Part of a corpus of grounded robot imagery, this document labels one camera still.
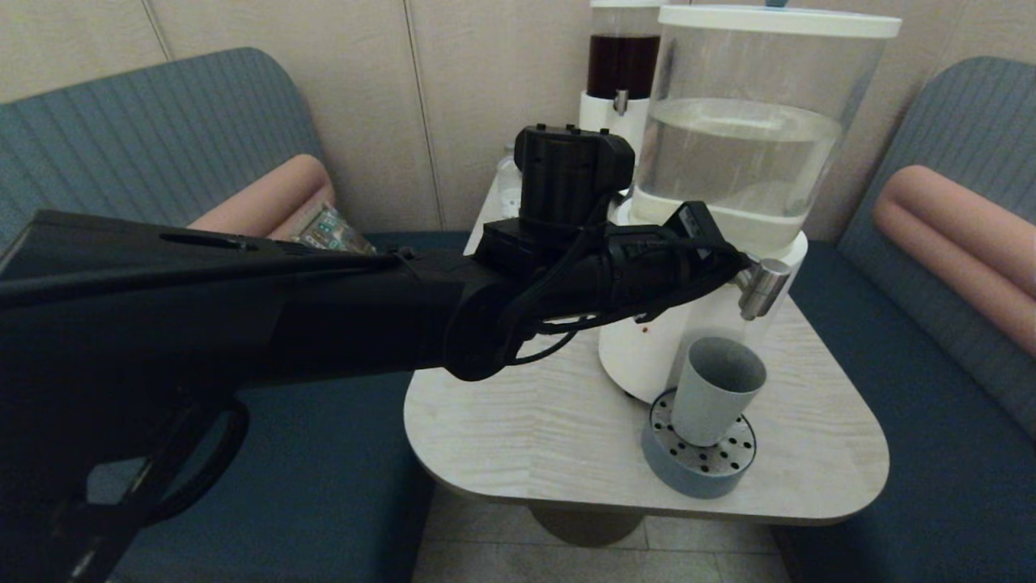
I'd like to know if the metal water dispenser tap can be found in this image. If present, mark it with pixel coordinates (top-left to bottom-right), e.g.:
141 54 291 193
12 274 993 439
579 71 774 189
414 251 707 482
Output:
732 257 792 321

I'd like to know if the grey plastic cup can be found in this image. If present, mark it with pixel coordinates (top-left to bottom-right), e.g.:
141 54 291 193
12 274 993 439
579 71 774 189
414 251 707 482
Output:
672 336 767 448

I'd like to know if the clear water dispenser white base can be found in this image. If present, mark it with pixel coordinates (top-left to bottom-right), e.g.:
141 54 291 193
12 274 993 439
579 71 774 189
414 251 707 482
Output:
597 0 902 406

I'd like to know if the clear bottle with label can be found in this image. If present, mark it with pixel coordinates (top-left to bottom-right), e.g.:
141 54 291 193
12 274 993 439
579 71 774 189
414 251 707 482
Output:
495 144 523 221

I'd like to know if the dark drink dispenser white base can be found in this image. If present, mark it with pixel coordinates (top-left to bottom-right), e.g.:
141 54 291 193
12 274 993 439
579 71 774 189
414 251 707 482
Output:
579 0 669 134

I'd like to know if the large blue perforated drip tray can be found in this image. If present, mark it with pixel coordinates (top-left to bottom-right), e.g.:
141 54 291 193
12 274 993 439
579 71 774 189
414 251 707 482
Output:
642 389 758 499

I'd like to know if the pink bolster cushion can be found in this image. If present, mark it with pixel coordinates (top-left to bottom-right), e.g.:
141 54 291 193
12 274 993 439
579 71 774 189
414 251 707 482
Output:
873 165 1036 357
188 154 336 241

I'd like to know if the teal upholstered bench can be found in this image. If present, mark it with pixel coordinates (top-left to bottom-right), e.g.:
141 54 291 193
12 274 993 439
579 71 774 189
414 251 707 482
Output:
0 47 470 583
773 55 1036 583

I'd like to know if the clear printed snack packet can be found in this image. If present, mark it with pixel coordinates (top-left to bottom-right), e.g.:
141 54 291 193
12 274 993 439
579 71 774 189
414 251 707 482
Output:
293 202 375 253

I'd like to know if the thin black left wrist cable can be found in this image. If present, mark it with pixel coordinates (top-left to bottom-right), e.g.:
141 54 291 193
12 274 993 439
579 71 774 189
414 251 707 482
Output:
494 235 749 367

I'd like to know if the gold table pedestal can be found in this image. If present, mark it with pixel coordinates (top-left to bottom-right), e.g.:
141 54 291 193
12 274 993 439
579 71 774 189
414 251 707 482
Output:
530 506 644 548

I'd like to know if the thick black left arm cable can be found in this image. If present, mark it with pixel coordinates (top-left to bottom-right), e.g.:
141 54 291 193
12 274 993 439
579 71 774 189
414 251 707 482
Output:
146 397 250 526

